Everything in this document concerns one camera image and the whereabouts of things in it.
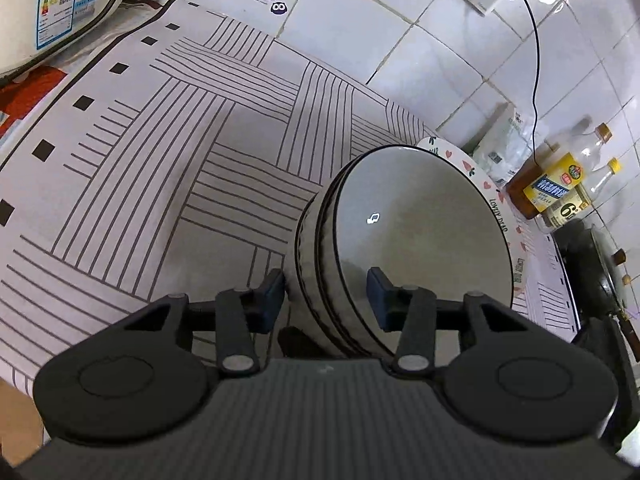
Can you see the small white bowl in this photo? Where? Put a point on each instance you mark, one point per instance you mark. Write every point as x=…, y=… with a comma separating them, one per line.
x=308, y=311

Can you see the black wok with handle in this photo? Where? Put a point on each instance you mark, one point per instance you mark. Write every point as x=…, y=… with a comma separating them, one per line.
x=592, y=267

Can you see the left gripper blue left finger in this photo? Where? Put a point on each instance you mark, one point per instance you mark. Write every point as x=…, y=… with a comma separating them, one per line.
x=240, y=314

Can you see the cream rice cooker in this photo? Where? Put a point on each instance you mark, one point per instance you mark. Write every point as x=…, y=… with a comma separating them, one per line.
x=33, y=30

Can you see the pink rabbit print plate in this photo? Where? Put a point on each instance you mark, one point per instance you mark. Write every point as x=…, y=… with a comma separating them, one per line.
x=500, y=219

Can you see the striped table mat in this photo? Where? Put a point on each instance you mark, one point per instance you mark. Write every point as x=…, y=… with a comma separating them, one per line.
x=179, y=159

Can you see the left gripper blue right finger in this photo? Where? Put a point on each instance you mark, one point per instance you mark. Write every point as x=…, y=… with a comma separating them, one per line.
x=409, y=310

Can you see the white salt bag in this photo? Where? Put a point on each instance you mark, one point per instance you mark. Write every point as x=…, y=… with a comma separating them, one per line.
x=506, y=145

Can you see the yellow label cooking wine bottle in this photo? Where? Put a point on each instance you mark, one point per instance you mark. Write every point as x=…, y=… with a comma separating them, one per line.
x=556, y=168

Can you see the large white ribbed bowl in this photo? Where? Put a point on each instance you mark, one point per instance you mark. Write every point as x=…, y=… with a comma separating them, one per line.
x=422, y=222

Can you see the clear vinegar bottle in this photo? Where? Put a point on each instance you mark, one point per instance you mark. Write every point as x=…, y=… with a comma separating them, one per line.
x=579, y=199

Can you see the medium white ribbed bowl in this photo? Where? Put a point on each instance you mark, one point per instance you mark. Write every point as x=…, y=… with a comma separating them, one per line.
x=342, y=311

